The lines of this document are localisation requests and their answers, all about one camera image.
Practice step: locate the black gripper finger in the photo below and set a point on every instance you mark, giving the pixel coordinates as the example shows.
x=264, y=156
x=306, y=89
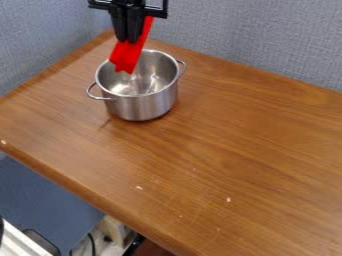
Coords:
x=119, y=22
x=135, y=22

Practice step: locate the red plastic block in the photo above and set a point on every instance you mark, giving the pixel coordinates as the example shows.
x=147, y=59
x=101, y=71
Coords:
x=124, y=55

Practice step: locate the white clutter under table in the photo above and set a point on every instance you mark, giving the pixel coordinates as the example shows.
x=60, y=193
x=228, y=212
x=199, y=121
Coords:
x=109, y=239

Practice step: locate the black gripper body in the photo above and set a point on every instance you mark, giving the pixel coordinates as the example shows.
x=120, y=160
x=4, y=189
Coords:
x=109, y=5

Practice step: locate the stainless steel pot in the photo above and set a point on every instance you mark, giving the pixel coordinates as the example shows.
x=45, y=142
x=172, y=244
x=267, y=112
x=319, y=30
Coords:
x=143, y=95

